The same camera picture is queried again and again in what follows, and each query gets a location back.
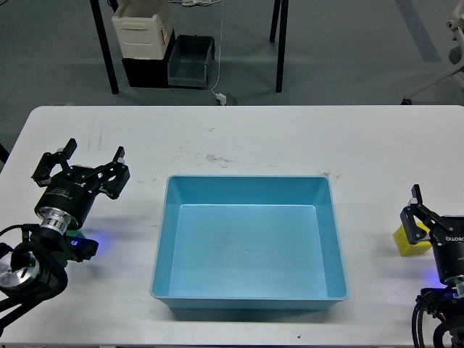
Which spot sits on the blue plastic tray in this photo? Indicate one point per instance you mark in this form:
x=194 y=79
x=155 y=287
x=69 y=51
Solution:
x=249 y=243

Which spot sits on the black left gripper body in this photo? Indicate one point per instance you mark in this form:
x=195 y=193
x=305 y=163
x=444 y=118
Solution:
x=70 y=191

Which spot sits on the green block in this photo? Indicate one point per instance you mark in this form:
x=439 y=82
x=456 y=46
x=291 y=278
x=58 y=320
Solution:
x=75 y=233

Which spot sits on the black table leg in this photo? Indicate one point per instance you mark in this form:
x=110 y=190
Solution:
x=274 y=20
x=281 y=31
x=106 y=53

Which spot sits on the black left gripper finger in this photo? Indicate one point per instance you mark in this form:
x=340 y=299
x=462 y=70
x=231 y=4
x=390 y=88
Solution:
x=108 y=179
x=42 y=173

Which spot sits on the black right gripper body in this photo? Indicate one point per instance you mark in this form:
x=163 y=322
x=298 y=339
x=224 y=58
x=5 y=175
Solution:
x=447 y=245

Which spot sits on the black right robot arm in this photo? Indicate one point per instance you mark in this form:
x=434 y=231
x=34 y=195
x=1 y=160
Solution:
x=445 y=305

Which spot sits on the white power adapter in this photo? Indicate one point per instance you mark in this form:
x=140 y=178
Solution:
x=221 y=99

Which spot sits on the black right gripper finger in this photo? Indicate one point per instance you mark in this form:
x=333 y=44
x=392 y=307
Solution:
x=419 y=221

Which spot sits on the black table leg left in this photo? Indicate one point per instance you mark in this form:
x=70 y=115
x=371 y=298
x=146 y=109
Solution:
x=106 y=53

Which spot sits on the cream plastic crate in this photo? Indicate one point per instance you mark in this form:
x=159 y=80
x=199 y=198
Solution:
x=143 y=28

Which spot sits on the black box under crate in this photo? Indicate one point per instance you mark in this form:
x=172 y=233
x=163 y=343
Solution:
x=149 y=73

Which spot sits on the yellow block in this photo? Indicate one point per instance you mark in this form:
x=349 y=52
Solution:
x=407 y=249

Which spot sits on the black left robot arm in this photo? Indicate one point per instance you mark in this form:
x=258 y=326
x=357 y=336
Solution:
x=34 y=270

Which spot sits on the dark grey storage bin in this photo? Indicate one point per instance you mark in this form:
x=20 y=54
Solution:
x=190 y=60

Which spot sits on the black rear table leg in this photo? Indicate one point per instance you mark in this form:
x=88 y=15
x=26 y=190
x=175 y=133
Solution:
x=274 y=20

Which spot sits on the black table leg right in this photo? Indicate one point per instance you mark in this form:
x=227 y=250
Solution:
x=281 y=31

